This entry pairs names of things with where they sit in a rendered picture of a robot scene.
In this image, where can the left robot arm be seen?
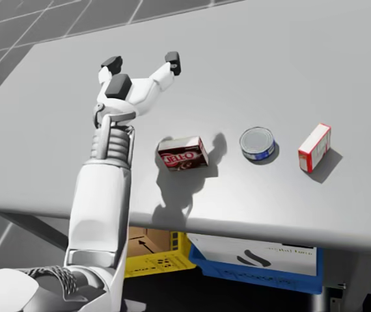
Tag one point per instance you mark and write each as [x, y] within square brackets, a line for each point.
[99, 201]

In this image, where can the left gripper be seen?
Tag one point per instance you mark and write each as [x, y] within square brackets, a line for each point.
[125, 94]

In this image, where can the brown and white carton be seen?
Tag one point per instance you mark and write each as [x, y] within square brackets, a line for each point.
[184, 154]

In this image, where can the blue box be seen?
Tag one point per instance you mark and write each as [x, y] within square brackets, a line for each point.
[257, 279]

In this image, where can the white box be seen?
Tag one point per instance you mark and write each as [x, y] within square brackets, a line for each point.
[254, 255]

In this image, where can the yellow box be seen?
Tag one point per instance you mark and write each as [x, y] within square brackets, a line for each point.
[162, 256]

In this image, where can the brown box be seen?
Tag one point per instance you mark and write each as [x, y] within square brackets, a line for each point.
[148, 242]

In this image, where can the red and white carton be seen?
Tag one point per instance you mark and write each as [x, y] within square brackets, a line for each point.
[315, 148]

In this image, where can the blue flat can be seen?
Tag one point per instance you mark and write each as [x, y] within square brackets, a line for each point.
[257, 143]

